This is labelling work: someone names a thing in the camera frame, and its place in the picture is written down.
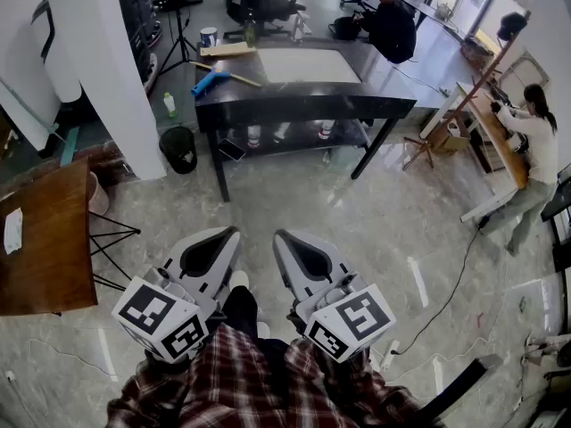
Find cardboard box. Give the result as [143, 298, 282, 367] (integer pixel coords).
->
[439, 120, 473, 153]

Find brown cardboard sheet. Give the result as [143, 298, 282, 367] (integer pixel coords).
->
[199, 41, 259, 59]

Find wooden desk white frame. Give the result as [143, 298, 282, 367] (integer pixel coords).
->
[418, 80, 533, 223]

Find blue handled tool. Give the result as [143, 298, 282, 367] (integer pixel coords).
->
[190, 60, 263, 99]

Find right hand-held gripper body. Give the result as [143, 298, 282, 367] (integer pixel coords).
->
[288, 274, 397, 365]

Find white leaning panel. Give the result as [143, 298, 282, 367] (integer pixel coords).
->
[0, 76, 62, 152]

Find wooden coat rack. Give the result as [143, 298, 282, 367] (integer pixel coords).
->
[402, 29, 527, 171]

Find white paper sheet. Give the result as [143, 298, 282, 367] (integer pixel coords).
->
[3, 207, 25, 256]

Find person's left forearm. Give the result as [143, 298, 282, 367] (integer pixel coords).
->
[105, 345, 211, 428]

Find person's plaid shirt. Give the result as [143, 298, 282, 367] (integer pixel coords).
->
[105, 323, 430, 428]

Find person's right forearm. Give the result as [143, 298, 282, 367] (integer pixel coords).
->
[307, 341, 430, 428]

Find black cap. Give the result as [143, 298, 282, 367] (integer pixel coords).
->
[498, 11, 529, 42]

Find black table with shelf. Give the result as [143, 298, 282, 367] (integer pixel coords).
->
[194, 37, 418, 203]

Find teal bar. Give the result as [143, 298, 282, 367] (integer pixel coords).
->
[59, 125, 81, 167]

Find long dark desk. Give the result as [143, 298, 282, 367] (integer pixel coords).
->
[394, 0, 468, 46]

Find black mesh waste bin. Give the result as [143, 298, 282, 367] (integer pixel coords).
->
[159, 126, 199, 176]

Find smartphone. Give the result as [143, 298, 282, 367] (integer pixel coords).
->
[218, 137, 247, 161]

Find black tripod light stand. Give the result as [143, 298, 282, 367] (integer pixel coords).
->
[157, 0, 201, 78]

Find brown wooden table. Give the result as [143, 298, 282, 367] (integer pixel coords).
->
[0, 156, 142, 318]

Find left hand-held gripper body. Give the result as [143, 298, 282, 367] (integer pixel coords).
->
[111, 266, 220, 365]

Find flat white board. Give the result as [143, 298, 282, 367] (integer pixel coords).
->
[257, 47, 361, 85]

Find black floor cable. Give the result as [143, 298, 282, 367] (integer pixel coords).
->
[394, 227, 482, 357]

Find person's black trousers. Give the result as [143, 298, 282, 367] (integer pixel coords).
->
[221, 285, 291, 374]

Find pink basket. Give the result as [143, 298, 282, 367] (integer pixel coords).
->
[88, 170, 111, 217]

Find green glass bottle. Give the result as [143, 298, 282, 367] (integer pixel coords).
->
[243, 9, 259, 47]

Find black bag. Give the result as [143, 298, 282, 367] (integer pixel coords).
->
[330, 15, 363, 42]

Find white power strip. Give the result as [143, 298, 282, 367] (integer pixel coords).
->
[378, 339, 401, 372]

